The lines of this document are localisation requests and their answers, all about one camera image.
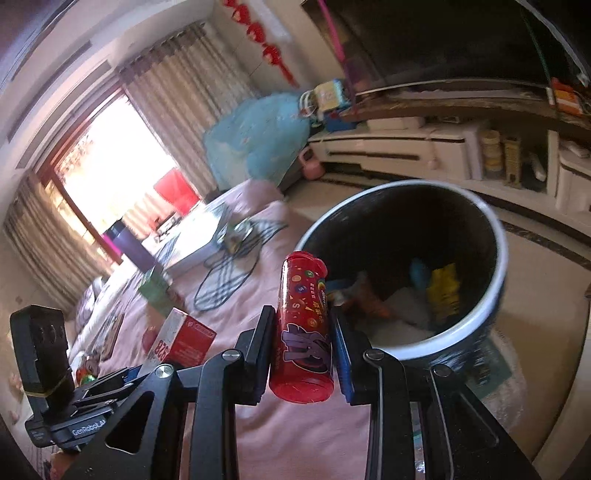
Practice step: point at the yellow toy basket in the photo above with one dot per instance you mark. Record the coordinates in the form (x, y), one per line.
(328, 94)

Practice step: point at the cream jar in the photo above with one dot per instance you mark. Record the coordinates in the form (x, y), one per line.
(491, 154)

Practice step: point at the black flat television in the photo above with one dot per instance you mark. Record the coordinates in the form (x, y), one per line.
(438, 41)

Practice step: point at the green plastic box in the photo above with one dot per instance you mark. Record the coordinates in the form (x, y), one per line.
(154, 290)

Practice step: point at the red candy tube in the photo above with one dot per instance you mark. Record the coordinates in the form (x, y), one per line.
(300, 332)

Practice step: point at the green drink can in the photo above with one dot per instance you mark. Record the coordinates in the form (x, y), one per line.
(87, 377)

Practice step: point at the beige patterned curtain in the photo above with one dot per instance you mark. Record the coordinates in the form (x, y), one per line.
(46, 240)
(184, 101)

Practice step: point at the light blue furniture cover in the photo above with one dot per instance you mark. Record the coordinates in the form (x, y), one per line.
(258, 134)

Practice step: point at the red paper box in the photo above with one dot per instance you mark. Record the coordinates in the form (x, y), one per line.
(189, 341)

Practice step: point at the white bin with black bag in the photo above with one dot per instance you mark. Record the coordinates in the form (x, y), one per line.
(392, 221)

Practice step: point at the red chair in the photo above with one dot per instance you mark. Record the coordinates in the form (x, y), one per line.
(178, 191)

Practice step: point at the white television cabinet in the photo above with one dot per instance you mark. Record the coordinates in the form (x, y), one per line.
(392, 143)

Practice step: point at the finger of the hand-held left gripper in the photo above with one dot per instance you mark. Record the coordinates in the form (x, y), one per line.
(108, 381)
(94, 402)

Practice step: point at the brown patterned box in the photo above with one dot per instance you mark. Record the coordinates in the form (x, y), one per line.
(512, 161)

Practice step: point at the wooden board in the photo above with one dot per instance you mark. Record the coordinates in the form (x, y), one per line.
(110, 334)

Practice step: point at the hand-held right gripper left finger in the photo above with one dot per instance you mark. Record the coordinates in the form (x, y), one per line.
(258, 360)

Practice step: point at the flat printed box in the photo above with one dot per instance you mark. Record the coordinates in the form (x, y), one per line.
(194, 249)

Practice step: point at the pink kettlebell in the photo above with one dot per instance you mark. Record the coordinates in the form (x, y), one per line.
(313, 166)

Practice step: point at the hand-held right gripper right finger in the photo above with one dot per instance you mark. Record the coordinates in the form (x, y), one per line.
(344, 369)

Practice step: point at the blue toy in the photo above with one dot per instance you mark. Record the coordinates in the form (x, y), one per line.
(339, 121)

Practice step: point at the pink bed sheet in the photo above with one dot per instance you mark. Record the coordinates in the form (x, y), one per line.
(300, 438)

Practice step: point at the white lined pattern pillow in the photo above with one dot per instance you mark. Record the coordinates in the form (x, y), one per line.
(90, 304)

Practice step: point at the pink hoop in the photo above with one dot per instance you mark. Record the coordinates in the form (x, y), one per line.
(334, 41)

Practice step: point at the red hanging knot decoration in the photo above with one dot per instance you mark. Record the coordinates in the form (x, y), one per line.
(272, 53)

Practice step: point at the purple thermos bottle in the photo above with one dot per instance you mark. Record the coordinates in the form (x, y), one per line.
(131, 247)

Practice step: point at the green foil wrappers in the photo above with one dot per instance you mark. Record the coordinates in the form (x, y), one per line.
(236, 234)

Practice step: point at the orange snack wrapper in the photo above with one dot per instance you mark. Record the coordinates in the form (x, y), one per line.
(369, 300)

